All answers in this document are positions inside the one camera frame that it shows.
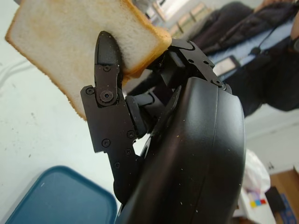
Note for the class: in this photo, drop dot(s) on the person in dark jacket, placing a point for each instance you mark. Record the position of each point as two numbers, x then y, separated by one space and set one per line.
264 58

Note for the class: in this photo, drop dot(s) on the toast slice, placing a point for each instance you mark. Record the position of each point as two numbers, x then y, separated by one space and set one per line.
65 42

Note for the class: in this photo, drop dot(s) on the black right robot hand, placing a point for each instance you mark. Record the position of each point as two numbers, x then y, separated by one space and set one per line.
191 151

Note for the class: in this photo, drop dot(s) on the blue plastic tray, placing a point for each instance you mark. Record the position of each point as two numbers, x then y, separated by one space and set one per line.
60 200

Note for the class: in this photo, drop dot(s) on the white plastic bag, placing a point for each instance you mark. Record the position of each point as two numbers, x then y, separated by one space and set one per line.
255 172

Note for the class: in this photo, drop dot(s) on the brown cardboard box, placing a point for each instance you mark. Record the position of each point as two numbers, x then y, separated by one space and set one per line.
285 184

